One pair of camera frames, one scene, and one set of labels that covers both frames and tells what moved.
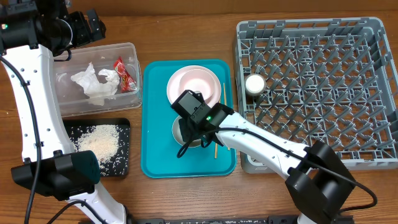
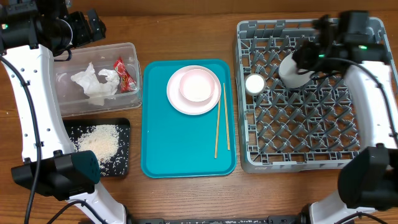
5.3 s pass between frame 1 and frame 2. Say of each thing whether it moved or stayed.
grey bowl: moved
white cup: stayed
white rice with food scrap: stayed
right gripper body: moved
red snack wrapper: stayed
